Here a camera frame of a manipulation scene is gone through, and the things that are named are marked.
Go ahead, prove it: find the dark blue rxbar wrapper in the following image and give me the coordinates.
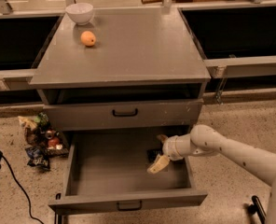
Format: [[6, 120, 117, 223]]
[[147, 148, 162, 163]]

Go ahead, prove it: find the black power cable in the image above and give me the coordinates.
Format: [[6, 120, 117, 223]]
[[1, 154, 45, 224]]

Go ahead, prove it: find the black middle drawer handle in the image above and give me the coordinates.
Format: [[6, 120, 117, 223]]
[[117, 201, 143, 212]]

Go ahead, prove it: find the grey metal railing frame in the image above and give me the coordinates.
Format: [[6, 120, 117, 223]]
[[0, 0, 276, 105]]

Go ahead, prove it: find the dark blue chip bag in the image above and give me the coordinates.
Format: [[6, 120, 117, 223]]
[[25, 147, 50, 171]]

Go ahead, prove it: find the black upper drawer handle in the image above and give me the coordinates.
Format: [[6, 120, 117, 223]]
[[112, 108, 138, 118]]

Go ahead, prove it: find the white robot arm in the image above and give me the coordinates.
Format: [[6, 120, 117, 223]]
[[147, 124, 276, 224]]

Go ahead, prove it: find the wooden stick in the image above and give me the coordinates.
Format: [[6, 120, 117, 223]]
[[141, 0, 162, 4]]

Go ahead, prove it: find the white ceramic bowl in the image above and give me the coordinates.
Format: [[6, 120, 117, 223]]
[[65, 3, 94, 25]]

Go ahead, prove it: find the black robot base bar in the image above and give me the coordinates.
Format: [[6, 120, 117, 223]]
[[247, 195, 266, 224]]

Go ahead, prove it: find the orange fruit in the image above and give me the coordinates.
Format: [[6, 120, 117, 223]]
[[80, 31, 96, 47]]

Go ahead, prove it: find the black cabinet leg bracket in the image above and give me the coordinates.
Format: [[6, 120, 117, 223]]
[[53, 192, 62, 224]]

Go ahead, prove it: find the red soda can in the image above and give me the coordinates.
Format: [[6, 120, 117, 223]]
[[48, 137, 60, 148]]

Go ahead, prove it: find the pile of snack packages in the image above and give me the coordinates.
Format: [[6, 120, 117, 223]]
[[18, 112, 69, 157]]

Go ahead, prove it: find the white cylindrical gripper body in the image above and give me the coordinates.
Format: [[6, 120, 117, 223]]
[[161, 134, 195, 161]]

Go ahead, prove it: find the black drawer handle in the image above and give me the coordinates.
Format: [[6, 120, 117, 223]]
[[117, 201, 143, 212], [112, 108, 138, 118]]

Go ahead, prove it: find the open grey middle drawer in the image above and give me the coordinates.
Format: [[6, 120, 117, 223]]
[[49, 126, 207, 215]]

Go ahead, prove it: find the closed grey upper drawer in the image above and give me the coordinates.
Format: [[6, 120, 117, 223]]
[[44, 100, 203, 131]]

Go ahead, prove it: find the grey drawer cabinet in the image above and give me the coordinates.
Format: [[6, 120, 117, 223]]
[[29, 6, 212, 224]]

